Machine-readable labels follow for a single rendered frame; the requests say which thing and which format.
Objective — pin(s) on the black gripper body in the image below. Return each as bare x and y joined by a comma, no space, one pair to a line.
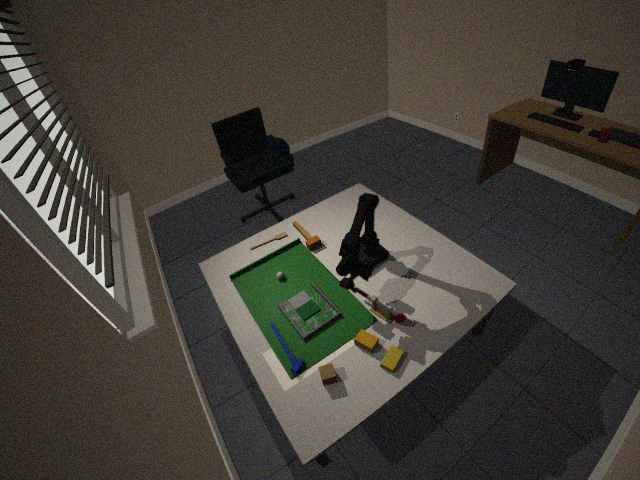
348,283

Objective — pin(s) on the green mat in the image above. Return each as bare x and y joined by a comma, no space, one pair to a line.
261,291

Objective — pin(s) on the yellow rectangular block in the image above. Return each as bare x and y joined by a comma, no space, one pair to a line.
366,341
391,358

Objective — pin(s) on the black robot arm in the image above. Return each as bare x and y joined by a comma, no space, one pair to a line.
352,242

